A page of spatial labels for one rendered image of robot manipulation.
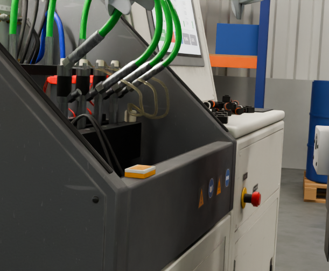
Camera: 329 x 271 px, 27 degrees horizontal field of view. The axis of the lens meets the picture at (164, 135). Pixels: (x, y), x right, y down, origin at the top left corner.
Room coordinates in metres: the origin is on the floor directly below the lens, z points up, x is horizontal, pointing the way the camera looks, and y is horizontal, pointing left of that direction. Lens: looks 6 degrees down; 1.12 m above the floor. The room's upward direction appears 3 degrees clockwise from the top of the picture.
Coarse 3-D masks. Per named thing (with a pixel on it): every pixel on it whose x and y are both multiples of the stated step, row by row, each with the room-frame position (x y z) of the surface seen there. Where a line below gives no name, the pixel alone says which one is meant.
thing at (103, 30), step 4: (116, 12) 1.11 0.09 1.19; (120, 12) 1.11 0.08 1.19; (112, 16) 1.12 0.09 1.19; (116, 16) 1.11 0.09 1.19; (120, 16) 1.12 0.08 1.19; (108, 20) 1.12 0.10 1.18; (112, 20) 1.12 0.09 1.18; (116, 20) 1.12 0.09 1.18; (108, 24) 1.12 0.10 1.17; (112, 24) 1.12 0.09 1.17; (104, 28) 1.12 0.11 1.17; (108, 28) 1.12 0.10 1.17; (112, 28) 1.13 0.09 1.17; (100, 32) 1.13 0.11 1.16; (104, 32) 1.13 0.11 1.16; (108, 32) 1.13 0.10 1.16; (104, 36) 1.13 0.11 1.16
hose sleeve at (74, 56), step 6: (90, 36) 1.14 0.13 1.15; (96, 36) 1.13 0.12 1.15; (84, 42) 1.15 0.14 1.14; (90, 42) 1.14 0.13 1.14; (96, 42) 1.14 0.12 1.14; (78, 48) 1.15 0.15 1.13; (84, 48) 1.15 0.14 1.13; (90, 48) 1.15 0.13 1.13; (72, 54) 1.16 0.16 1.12; (78, 54) 1.16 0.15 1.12; (84, 54) 1.16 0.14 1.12; (72, 60) 1.16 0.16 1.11; (78, 60) 1.17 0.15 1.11
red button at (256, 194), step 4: (244, 188) 1.60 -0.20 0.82; (244, 192) 1.60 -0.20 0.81; (256, 192) 1.59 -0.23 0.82; (244, 196) 1.60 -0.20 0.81; (248, 196) 1.59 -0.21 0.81; (252, 196) 1.59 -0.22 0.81; (256, 196) 1.58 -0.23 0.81; (260, 196) 1.60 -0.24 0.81; (244, 200) 1.59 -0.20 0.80; (248, 200) 1.59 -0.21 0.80; (252, 200) 1.59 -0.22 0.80; (256, 200) 1.58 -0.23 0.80; (260, 200) 1.60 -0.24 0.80; (244, 204) 1.61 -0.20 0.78; (252, 204) 1.59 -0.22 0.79; (256, 204) 1.58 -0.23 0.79
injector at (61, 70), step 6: (60, 66) 1.25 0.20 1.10; (60, 72) 1.25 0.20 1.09; (66, 72) 1.25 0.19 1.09; (60, 78) 1.25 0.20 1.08; (66, 78) 1.25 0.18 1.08; (60, 84) 1.25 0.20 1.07; (66, 84) 1.25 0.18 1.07; (60, 90) 1.25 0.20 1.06; (66, 90) 1.25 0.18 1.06; (78, 90) 1.25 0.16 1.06; (60, 96) 1.25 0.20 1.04; (66, 96) 1.25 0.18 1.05; (72, 96) 1.25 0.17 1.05; (78, 96) 1.25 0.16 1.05; (60, 102) 1.25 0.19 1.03; (66, 102) 1.25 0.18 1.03; (60, 108) 1.25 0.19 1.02; (66, 108) 1.26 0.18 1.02; (66, 114) 1.26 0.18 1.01
